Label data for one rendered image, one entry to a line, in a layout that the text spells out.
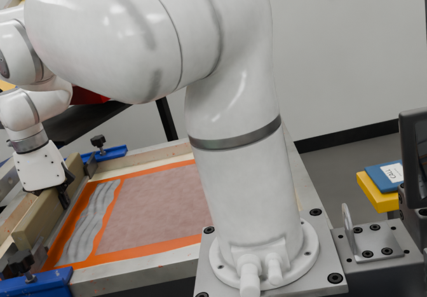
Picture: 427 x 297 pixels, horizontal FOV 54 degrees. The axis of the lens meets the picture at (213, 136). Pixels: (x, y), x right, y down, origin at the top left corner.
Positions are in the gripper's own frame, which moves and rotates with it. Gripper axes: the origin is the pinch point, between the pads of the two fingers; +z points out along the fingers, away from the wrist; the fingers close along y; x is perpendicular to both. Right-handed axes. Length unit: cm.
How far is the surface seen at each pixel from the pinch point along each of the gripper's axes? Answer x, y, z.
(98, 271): -27.5, 17.0, 2.5
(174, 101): 200, 3, 40
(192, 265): -29.3, 34.5, 3.8
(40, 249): -18.5, 2.7, 1.0
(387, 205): -19, 72, 7
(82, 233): -8.2, 7.1, 5.4
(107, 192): 9.4, 9.0, 5.3
